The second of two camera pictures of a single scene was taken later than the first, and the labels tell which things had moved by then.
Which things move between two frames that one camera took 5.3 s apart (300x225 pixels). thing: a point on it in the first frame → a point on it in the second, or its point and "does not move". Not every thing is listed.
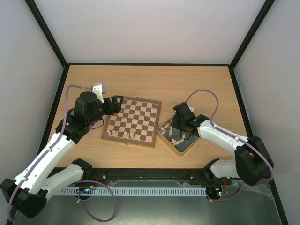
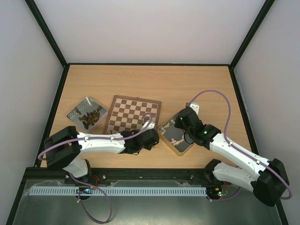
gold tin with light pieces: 178,141 does not move
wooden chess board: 136,122 does not move
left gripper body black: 110,110 → 148,148
